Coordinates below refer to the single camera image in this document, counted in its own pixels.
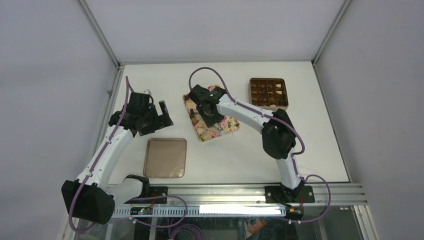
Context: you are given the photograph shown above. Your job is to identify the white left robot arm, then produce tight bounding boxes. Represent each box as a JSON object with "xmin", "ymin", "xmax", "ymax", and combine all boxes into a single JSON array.
[{"xmin": 61, "ymin": 91, "xmax": 173, "ymax": 225}]

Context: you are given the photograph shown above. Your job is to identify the gold box lid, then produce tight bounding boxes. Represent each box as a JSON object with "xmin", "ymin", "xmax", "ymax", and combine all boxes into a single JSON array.
[{"xmin": 143, "ymin": 138, "xmax": 187, "ymax": 179}]

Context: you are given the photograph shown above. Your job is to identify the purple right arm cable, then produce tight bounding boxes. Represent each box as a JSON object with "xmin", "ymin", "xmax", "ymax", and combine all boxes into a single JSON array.
[{"xmin": 188, "ymin": 67, "xmax": 332, "ymax": 223}]

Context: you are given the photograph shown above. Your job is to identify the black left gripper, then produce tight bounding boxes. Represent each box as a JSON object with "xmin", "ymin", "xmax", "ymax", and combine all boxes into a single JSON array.
[{"xmin": 139, "ymin": 100, "xmax": 173, "ymax": 136}]

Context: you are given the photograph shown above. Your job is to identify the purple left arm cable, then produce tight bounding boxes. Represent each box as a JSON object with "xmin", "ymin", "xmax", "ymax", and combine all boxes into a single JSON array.
[{"xmin": 67, "ymin": 76, "xmax": 188, "ymax": 233}]

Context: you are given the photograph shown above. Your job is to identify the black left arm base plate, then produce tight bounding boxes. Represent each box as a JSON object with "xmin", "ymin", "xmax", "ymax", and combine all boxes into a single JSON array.
[{"xmin": 125, "ymin": 186, "xmax": 169, "ymax": 205}]

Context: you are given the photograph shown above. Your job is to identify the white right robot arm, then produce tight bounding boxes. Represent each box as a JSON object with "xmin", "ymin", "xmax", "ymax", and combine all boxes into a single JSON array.
[{"xmin": 188, "ymin": 84, "xmax": 305, "ymax": 203}]

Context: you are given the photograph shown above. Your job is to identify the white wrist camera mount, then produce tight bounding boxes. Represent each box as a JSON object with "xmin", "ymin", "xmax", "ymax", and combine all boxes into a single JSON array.
[{"xmin": 140, "ymin": 89, "xmax": 152, "ymax": 96}]

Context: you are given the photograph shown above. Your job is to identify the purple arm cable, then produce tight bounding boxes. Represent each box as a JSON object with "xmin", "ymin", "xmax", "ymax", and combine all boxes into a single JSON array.
[
  {"xmin": 188, "ymin": 67, "xmax": 332, "ymax": 223},
  {"xmin": 67, "ymin": 76, "xmax": 188, "ymax": 233}
]

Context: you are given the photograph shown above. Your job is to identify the white slotted cable duct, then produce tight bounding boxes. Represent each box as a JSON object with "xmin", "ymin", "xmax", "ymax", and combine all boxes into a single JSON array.
[{"xmin": 111, "ymin": 204, "xmax": 286, "ymax": 219}]

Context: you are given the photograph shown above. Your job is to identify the aluminium mounting rail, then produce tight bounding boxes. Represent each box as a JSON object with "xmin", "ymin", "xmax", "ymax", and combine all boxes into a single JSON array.
[{"xmin": 152, "ymin": 183, "xmax": 368, "ymax": 207}]

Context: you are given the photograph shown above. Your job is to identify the gold chocolate box with dividers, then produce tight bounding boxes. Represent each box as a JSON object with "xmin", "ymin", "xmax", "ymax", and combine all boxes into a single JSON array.
[{"xmin": 248, "ymin": 77, "xmax": 289, "ymax": 111}]

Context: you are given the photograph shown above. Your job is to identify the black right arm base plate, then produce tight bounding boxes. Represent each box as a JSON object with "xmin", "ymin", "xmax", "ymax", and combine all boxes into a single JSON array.
[{"xmin": 264, "ymin": 185, "xmax": 315, "ymax": 204}]

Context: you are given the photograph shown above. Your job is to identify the floral rectangular tray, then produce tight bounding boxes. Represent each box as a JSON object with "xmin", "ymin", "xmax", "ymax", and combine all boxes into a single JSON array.
[{"xmin": 183, "ymin": 85, "xmax": 240, "ymax": 142}]

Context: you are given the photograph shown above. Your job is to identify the silver metal tongs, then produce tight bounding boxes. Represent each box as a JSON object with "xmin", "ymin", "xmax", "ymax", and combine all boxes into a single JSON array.
[{"xmin": 213, "ymin": 123, "xmax": 226, "ymax": 136}]

